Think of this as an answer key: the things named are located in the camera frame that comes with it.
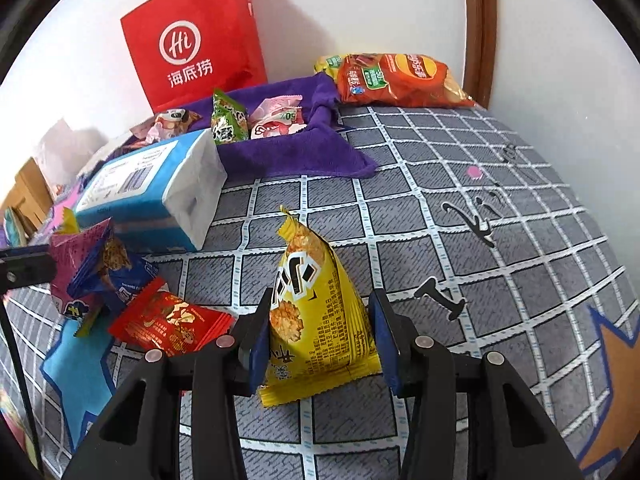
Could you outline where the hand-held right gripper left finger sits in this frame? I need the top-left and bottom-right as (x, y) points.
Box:
(62, 287), (273, 480)

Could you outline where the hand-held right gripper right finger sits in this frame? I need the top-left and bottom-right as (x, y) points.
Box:
(367, 287), (586, 480)

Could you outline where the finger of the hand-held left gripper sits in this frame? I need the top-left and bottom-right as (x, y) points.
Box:
(0, 244), (57, 288)

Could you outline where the magenta snack packet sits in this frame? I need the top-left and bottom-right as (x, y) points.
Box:
(50, 217), (116, 318)

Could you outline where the yellow triangular snack packet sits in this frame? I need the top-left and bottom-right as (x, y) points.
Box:
(257, 205), (383, 408)

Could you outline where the brown panda snack packet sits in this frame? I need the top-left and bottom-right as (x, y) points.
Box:
(152, 107), (203, 138)

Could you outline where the wooden stool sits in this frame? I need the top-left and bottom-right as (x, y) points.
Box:
(0, 157), (53, 241)

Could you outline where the blue snack packet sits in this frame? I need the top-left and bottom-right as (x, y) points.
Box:
(67, 235), (161, 323)

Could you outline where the pale pink plastic bag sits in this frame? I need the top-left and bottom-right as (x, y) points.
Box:
(37, 117), (108, 181)

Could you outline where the grey checked bed sheet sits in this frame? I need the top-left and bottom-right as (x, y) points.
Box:
(0, 100), (631, 480)

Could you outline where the blue white tissue pack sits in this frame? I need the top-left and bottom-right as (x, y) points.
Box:
(74, 128), (228, 253)

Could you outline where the pink snack wrapper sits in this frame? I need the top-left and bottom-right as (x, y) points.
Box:
(131, 122), (166, 143)

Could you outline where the purple towel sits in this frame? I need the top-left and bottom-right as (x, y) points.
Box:
(130, 72), (378, 181)

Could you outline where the white red snack packet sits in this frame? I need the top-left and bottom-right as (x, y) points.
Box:
(249, 110), (307, 140)

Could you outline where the green snack packet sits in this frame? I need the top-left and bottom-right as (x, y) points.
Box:
(210, 87), (250, 146)

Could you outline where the orange chips bag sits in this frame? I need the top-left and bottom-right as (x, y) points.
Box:
(336, 52), (476, 108)

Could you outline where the yellow chips bag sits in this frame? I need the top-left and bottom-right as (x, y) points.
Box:
(314, 54), (351, 77)

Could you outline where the red paper bag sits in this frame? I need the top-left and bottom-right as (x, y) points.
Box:
(120, 0), (268, 113)

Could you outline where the wooden door frame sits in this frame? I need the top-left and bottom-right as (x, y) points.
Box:
(462, 0), (498, 108)

